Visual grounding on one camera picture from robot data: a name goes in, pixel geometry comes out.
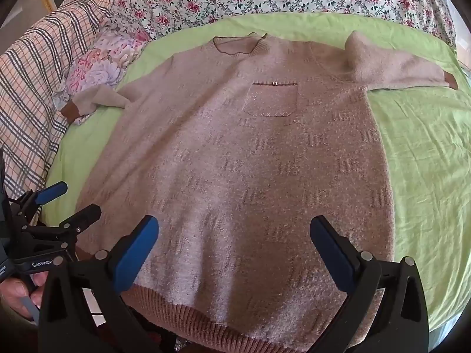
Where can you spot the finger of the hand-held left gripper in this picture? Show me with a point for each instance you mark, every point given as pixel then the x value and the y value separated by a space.
pixel 51 192
pixel 82 216

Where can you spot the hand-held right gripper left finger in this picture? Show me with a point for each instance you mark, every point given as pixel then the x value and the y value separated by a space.
pixel 136 253

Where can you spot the plaid checked blanket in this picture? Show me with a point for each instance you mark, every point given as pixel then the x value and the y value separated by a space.
pixel 33 81

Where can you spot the beige knitted sweater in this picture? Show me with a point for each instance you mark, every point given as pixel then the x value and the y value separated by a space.
pixel 235 161

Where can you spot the purple pink floral pillow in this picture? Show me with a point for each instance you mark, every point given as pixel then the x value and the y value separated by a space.
pixel 99 66

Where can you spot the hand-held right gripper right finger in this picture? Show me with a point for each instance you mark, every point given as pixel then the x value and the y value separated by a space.
pixel 331 253

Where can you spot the light green bed sheet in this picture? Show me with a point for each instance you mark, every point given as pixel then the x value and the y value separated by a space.
pixel 419 147

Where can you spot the person's left hand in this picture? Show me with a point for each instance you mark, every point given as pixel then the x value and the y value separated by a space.
pixel 14 294

